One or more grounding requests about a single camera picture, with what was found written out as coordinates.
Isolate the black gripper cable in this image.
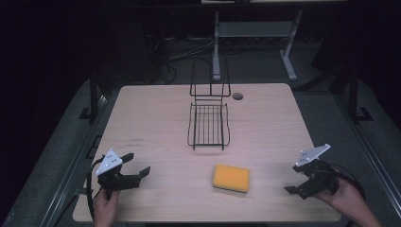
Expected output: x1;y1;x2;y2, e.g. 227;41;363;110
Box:
85;153;107;222
325;163;367;201

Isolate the black wire rack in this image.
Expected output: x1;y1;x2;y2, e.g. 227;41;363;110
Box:
186;57;232;152

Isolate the person's right hand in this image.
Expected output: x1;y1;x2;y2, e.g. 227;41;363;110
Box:
314;177;370;222

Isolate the aluminium rail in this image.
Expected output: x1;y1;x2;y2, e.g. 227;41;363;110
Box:
334;94;401;210
39;94;110;227

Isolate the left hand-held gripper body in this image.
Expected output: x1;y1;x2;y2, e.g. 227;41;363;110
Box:
95;148;142;192

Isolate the bundle of floor cables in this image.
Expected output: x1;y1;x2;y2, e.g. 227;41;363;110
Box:
147;33;216;85

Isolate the person's left hand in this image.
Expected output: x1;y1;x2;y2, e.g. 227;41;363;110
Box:
93;188;121;227

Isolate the yellow sponge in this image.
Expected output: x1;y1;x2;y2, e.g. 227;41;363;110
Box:
212;163;252;194

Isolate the black metal post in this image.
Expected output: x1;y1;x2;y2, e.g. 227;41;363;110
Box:
78;73;102;123
345;70;375;125

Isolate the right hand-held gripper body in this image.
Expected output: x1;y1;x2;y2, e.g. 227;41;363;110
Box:
294;143;340;201

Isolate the grey metal desk frame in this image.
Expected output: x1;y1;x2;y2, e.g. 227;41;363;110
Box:
211;9;304;82

